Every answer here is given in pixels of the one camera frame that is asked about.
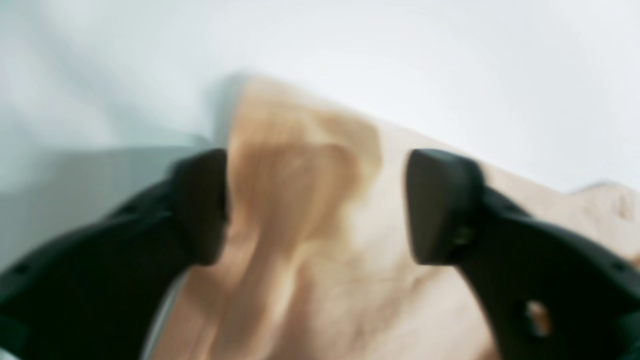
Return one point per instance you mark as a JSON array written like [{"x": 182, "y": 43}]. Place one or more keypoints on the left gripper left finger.
[{"x": 94, "y": 293}]

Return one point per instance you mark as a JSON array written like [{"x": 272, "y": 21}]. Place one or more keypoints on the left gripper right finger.
[{"x": 546, "y": 292}]

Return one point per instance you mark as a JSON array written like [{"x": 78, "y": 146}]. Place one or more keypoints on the peach T-shirt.
[{"x": 317, "y": 262}]

